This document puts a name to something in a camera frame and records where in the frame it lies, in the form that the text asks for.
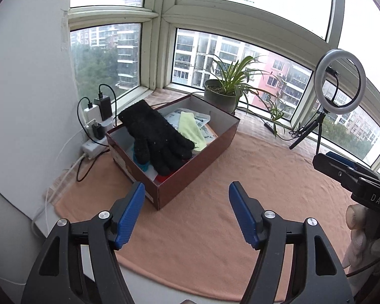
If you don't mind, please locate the plaid cloth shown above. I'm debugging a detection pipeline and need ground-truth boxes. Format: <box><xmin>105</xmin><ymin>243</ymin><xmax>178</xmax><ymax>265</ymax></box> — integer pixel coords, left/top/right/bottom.
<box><xmin>46</xmin><ymin>89</ymin><xmax>380</xmax><ymax>203</ymax></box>

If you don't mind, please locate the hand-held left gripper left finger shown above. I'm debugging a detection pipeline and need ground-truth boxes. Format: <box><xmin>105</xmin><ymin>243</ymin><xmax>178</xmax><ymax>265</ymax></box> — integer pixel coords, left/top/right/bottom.
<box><xmin>21</xmin><ymin>182</ymin><xmax>146</xmax><ymax>304</ymax></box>

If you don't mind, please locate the long black cable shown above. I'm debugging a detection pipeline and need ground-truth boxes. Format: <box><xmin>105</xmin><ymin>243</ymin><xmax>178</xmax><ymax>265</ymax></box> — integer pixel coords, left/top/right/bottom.
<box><xmin>150</xmin><ymin>92</ymin><xmax>192</xmax><ymax>109</ymax></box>

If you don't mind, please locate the peach towel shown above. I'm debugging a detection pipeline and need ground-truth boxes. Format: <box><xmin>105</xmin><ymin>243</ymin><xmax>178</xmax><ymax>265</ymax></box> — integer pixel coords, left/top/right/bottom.
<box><xmin>46</xmin><ymin>130</ymin><xmax>368</xmax><ymax>301</ymax></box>

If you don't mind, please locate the white window frame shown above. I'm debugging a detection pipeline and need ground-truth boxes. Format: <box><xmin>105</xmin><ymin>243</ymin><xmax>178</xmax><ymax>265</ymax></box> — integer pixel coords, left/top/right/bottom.
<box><xmin>62</xmin><ymin>0</ymin><xmax>380</xmax><ymax>178</ymax></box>

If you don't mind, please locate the black cable with remote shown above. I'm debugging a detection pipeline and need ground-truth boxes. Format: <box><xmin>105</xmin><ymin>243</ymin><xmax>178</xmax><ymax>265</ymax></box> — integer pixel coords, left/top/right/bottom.
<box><xmin>237</xmin><ymin>108</ymin><xmax>317</xmax><ymax>141</ymax></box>

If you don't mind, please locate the face mask packet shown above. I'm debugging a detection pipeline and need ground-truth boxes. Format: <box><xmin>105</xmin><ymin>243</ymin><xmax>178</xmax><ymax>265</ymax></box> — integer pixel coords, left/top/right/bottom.
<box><xmin>165</xmin><ymin>109</ymin><xmax>218</xmax><ymax>141</ymax></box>

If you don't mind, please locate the grey plant pot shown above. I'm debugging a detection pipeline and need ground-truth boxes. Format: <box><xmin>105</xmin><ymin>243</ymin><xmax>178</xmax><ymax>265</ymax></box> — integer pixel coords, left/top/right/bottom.
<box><xmin>203</xmin><ymin>79</ymin><xmax>238</xmax><ymax>115</ymax></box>

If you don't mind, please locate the brown cardboard box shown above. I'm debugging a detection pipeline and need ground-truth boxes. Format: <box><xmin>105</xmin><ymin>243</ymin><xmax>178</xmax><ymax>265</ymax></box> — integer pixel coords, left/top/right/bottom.
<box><xmin>105</xmin><ymin>94</ymin><xmax>240</xmax><ymax>210</ymax></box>

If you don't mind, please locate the black charger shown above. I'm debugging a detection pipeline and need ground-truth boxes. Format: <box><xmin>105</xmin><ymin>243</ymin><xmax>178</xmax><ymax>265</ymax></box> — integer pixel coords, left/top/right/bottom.
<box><xmin>93</xmin><ymin>95</ymin><xmax>115</xmax><ymax>121</ymax></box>

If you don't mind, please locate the white charger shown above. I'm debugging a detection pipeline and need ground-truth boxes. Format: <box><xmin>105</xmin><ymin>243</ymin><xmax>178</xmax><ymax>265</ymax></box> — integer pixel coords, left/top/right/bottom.
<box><xmin>83</xmin><ymin>106</ymin><xmax>101</xmax><ymax>124</ymax></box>

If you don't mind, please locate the white cable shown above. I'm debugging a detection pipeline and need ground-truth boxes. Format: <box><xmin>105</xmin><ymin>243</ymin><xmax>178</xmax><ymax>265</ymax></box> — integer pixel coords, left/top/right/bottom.
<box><xmin>32</xmin><ymin>154</ymin><xmax>87</xmax><ymax>238</ymax></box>

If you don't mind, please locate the white ring light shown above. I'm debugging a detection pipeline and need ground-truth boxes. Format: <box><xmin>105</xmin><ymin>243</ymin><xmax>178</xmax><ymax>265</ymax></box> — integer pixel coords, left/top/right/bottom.
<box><xmin>314</xmin><ymin>48</ymin><xmax>367</xmax><ymax>114</ymax></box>

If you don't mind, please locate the person's right hand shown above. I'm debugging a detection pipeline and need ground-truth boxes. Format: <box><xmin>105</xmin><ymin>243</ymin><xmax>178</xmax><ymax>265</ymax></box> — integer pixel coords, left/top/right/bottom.
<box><xmin>342</xmin><ymin>204</ymin><xmax>380</xmax><ymax>271</ymax></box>

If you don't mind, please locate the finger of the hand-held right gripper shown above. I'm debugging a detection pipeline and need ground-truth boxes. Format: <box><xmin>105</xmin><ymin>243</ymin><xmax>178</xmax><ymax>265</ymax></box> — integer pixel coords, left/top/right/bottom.
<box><xmin>326</xmin><ymin>151</ymin><xmax>380</xmax><ymax>181</ymax></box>
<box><xmin>312</xmin><ymin>154</ymin><xmax>362</xmax><ymax>193</ymax></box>

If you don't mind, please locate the green spider plant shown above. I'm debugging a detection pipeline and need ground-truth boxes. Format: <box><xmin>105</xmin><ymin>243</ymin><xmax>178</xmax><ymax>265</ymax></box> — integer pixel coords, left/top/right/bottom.
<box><xmin>195</xmin><ymin>55</ymin><xmax>293</xmax><ymax>138</ymax></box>

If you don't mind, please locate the teal silicone item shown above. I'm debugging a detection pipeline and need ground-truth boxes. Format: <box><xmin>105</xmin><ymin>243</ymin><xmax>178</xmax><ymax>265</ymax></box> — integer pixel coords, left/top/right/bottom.
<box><xmin>131</xmin><ymin>144</ymin><xmax>154</xmax><ymax>173</ymax></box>

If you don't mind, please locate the black charger cable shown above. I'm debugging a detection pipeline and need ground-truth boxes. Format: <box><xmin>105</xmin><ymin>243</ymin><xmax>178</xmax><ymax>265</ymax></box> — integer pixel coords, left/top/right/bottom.
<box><xmin>98</xmin><ymin>84</ymin><xmax>117</xmax><ymax>124</ymax></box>
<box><xmin>77</xmin><ymin>98</ymin><xmax>93</xmax><ymax>134</ymax></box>

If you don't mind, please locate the white power strip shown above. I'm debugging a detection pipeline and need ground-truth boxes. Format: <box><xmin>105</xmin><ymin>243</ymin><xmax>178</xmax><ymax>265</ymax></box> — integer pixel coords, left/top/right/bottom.
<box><xmin>81</xmin><ymin>119</ymin><xmax>115</xmax><ymax>159</ymax></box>

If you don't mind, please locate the black phone holder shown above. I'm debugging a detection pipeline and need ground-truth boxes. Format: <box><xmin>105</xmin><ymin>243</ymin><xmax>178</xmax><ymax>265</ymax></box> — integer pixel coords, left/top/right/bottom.
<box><xmin>326</xmin><ymin>66</ymin><xmax>341</xmax><ymax>108</ymax></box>

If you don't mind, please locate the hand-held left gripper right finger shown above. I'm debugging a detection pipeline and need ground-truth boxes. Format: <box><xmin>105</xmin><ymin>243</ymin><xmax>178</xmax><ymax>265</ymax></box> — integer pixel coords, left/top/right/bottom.
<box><xmin>229</xmin><ymin>181</ymin><xmax>355</xmax><ymax>304</ymax></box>

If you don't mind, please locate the black knit glove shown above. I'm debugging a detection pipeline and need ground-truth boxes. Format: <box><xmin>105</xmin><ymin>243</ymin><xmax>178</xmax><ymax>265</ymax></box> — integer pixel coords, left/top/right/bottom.
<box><xmin>118</xmin><ymin>99</ymin><xmax>195</xmax><ymax>175</ymax></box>

